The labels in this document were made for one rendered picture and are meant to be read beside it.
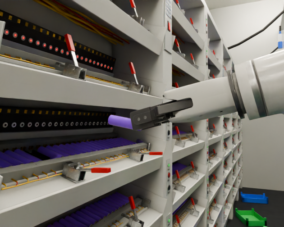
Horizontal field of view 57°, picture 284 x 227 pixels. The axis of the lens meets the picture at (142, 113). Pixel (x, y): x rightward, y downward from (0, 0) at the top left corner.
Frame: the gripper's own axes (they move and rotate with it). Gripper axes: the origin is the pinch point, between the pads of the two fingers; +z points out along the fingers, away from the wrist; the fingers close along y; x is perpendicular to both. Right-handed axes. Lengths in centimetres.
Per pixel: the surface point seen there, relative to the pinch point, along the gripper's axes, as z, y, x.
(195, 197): 29, -111, 38
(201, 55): 5, -111, -40
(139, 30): 6.3, -23.0, -26.9
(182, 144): 16, -67, 7
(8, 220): 14.9, 17.0, 10.3
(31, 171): 18.2, 9.4, 4.6
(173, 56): 7, -54, -27
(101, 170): 9.5, 2.2, 7.1
